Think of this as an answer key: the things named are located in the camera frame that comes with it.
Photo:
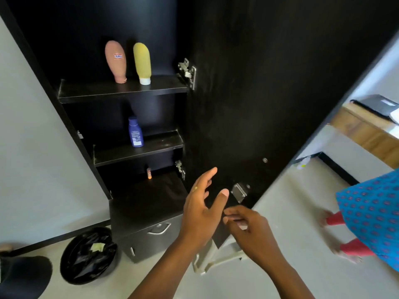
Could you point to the person's left hand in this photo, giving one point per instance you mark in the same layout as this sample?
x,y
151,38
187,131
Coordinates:
x,y
199,214

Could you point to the person's right hand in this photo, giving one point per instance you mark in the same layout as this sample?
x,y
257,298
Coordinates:
x,y
255,239

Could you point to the black cabinet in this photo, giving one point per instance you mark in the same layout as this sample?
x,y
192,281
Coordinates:
x,y
140,199

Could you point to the small orange tube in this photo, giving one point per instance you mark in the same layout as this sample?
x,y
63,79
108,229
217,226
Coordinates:
x,y
149,174

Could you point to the blue bottle with label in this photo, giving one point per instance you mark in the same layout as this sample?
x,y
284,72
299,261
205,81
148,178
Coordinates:
x,y
135,133

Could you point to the yellow wet wipe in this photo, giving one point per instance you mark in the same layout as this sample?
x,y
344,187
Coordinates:
x,y
97,247

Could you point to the yellow teardrop bottle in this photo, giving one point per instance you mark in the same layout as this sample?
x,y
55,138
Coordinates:
x,y
142,62

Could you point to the pink rounded bottle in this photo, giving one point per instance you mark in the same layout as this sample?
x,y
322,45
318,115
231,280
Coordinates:
x,y
115,62

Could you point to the person's right forearm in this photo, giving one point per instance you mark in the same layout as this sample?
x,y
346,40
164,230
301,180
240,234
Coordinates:
x,y
286,283

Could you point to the person's left forearm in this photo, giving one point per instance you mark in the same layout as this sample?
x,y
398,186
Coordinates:
x,y
165,274

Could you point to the black cabinet door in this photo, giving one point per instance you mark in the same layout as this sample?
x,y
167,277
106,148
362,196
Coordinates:
x,y
265,90

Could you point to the metal upper cabinet hinge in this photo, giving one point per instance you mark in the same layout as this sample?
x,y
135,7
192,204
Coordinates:
x,y
188,73

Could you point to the beige plastic stool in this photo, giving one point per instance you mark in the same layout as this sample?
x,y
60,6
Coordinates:
x,y
215,258

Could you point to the silver door latch plate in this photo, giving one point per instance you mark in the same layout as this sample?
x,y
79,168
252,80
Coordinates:
x,y
239,193

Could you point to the black plastic bin liner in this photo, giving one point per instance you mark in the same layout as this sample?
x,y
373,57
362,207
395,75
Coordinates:
x,y
81,261

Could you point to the black round trash bin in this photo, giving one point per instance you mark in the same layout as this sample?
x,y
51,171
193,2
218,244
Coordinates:
x,y
67,270

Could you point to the wooden table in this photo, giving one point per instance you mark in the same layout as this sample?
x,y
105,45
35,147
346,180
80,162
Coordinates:
x,y
364,133

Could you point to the black cylindrical bin with sticker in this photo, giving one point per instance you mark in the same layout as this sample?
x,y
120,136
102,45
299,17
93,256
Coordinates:
x,y
25,277

